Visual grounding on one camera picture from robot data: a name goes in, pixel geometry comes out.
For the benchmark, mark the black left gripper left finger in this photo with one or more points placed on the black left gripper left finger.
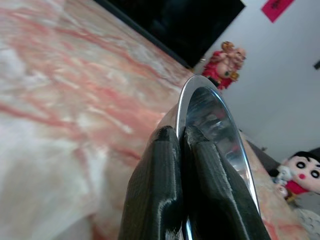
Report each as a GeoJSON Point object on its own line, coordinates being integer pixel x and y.
{"type": "Point", "coordinates": [155, 180]}

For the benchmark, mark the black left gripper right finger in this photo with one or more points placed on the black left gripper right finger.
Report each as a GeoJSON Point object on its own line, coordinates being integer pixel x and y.
{"type": "Point", "coordinates": [212, 195]}

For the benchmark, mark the shiny steel bowl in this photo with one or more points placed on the shiny steel bowl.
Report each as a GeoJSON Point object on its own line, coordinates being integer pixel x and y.
{"type": "Point", "coordinates": [212, 110]}

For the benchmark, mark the cartoon boy plush doll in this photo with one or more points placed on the cartoon boy plush doll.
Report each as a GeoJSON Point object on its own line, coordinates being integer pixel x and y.
{"type": "Point", "coordinates": [303, 170]}

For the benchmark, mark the white lace cloth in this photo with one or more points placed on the white lace cloth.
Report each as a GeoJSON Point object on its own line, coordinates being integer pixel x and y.
{"type": "Point", "coordinates": [308, 223]}

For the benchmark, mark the red laughing buddha figurine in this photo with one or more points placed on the red laughing buddha figurine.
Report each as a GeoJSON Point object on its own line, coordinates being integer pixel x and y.
{"type": "Point", "coordinates": [221, 66]}

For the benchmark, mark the black flat television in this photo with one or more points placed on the black flat television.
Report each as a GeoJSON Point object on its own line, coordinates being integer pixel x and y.
{"type": "Point", "coordinates": [180, 22]}

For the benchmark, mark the red paper wall banner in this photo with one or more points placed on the red paper wall banner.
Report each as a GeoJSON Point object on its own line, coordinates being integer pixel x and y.
{"type": "Point", "coordinates": [276, 8]}

